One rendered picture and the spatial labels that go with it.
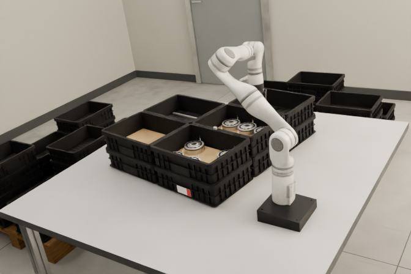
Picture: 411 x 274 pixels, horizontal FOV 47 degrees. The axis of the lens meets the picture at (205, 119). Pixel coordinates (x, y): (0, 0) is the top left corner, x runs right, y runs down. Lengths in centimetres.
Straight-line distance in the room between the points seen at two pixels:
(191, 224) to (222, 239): 18
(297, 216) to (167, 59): 453
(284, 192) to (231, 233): 28
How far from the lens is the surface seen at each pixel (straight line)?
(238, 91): 195
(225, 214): 212
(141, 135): 269
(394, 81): 507
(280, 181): 199
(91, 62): 613
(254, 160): 230
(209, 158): 230
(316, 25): 513
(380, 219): 328
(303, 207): 205
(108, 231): 217
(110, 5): 637
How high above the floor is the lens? 189
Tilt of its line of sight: 23 degrees down
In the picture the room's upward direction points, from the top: 8 degrees counter-clockwise
